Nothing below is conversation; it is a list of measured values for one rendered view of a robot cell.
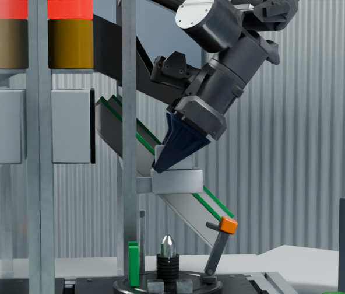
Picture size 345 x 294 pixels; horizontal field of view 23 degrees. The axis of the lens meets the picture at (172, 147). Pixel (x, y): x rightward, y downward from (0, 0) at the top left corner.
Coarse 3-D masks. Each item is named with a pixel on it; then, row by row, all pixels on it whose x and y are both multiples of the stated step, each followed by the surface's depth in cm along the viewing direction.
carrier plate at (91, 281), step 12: (120, 276) 120; (216, 276) 120; (228, 276) 120; (240, 276) 120; (84, 288) 113; (96, 288) 113; (108, 288) 113; (228, 288) 113; (240, 288) 113; (252, 288) 113
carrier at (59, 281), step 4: (56, 280) 118; (60, 280) 118; (64, 280) 118; (56, 284) 115; (60, 284) 115; (64, 284) 117; (56, 288) 113; (60, 288) 113; (56, 292) 111; (60, 292) 111
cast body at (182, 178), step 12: (156, 156) 106; (192, 156) 106; (180, 168) 106; (192, 168) 106; (144, 180) 108; (156, 180) 106; (168, 180) 106; (180, 180) 106; (192, 180) 106; (144, 192) 108; (156, 192) 106; (168, 192) 106; (180, 192) 106; (192, 192) 106
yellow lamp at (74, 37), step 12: (48, 24) 84; (60, 24) 83; (72, 24) 83; (84, 24) 84; (48, 36) 84; (60, 36) 83; (72, 36) 83; (84, 36) 84; (48, 48) 84; (60, 48) 84; (72, 48) 84; (84, 48) 84; (48, 60) 84; (60, 60) 84; (72, 60) 84; (84, 60) 84
